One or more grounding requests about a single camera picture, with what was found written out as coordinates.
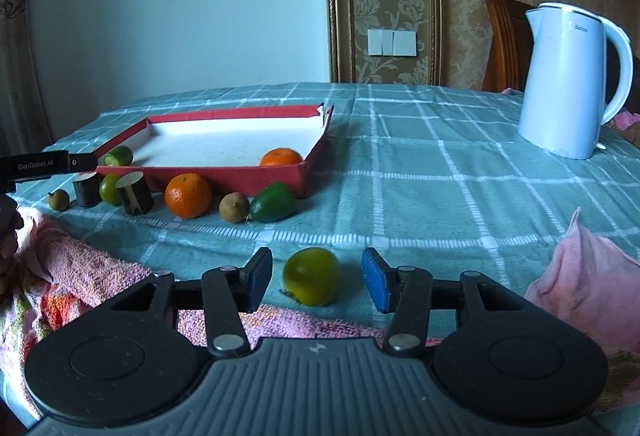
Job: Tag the brown kiwi fruit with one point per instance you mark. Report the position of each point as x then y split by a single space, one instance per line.
234 208

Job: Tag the wooden chair back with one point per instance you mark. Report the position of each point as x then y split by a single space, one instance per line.
511 46

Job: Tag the white electric kettle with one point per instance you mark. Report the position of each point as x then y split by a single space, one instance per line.
579 77

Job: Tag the white wall switch panel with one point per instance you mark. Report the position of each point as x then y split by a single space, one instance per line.
392 43

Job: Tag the black eggplant piece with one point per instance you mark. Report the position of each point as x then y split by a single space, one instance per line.
87 189
134 193

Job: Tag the pink cloth right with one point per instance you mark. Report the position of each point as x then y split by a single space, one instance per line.
593 285

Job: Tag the green lime between eggplants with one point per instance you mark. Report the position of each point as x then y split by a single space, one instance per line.
108 191

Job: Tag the green round fruit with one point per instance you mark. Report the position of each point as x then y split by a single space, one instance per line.
311 277

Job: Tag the green cucumber piece in tray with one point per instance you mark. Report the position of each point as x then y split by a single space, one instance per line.
120 156

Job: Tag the pink floral towel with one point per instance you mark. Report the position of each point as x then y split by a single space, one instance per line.
68 263

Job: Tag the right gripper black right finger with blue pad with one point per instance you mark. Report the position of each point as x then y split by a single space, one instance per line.
493 353

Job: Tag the red tray white inside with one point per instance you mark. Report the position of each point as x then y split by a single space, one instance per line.
225 146

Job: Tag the orange mandarin in tray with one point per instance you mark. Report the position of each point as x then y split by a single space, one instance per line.
280 156

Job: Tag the small brown longan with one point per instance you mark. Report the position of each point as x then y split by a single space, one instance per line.
59 200

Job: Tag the black eggplant piece left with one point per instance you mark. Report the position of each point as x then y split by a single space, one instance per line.
87 189

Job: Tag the patterned brown curtain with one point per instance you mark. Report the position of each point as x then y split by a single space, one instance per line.
24 122

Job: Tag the person's left hand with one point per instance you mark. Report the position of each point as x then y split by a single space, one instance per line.
9 245

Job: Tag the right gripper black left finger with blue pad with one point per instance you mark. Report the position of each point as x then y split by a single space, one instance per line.
133 359

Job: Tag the black eggplant piece right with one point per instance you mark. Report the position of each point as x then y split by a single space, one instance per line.
134 193

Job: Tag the orange mandarin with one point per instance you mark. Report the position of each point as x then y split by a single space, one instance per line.
280 156
188 196

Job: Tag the green avocado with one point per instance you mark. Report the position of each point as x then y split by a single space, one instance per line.
273 203

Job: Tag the teal plaid tablecloth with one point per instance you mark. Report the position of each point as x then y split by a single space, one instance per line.
452 160

